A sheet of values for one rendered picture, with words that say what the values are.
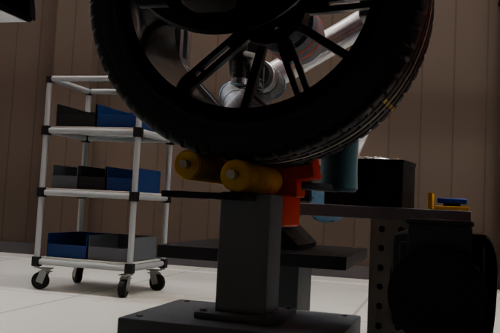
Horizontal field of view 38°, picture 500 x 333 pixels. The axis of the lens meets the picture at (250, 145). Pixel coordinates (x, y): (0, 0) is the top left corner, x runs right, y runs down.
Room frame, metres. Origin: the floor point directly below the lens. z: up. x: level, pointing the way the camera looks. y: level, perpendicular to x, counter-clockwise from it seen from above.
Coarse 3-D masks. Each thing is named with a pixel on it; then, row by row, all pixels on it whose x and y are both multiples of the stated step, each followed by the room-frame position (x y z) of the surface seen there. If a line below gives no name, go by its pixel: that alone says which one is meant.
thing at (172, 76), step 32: (128, 0) 1.37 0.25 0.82; (320, 0) 1.45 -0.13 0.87; (352, 0) 1.44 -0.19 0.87; (128, 32) 1.36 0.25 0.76; (160, 32) 1.50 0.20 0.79; (256, 32) 1.46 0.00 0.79; (288, 32) 1.44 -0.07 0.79; (160, 64) 1.41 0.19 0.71; (256, 64) 1.49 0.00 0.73; (288, 64) 1.47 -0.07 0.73; (192, 96) 1.38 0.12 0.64
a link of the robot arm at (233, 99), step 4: (232, 92) 2.19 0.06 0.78; (236, 92) 2.18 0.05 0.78; (240, 92) 2.12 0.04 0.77; (228, 96) 2.18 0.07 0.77; (232, 96) 2.16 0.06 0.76; (236, 96) 2.13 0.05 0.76; (240, 96) 2.11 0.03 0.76; (256, 96) 2.09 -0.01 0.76; (224, 100) 2.20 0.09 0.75; (228, 100) 2.15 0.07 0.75; (232, 100) 2.13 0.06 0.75; (236, 100) 2.11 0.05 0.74; (240, 100) 2.11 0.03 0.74; (256, 100) 2.10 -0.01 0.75; (260, 100) 2.10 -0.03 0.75; (224, 104) 2.19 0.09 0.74; (228, 104) 2.13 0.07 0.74; (232, 104) 2.12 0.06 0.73; (236, 104) 2.11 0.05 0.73; (240, 104) 2.10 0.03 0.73; (252, 104) 2.10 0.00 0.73; (256, 104) 2.10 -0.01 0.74; (260, 104) 2.11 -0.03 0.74; (264, 104) 2.12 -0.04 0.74
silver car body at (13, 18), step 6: (0, 6) 1.26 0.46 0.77; (6, 6) 1.26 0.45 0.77; (0, 12) 1.19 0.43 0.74; (6, 12) 1.19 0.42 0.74; (12, 12) 1.26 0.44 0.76; (18, 12) 1.27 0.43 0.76; (0, 18) 1.23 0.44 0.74; (6, 18) 1.22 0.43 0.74; (12, 18) 1.22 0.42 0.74; (18, 18) 1.22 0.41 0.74; (24, 18) 1.26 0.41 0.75; (30, 18) 1.26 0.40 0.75
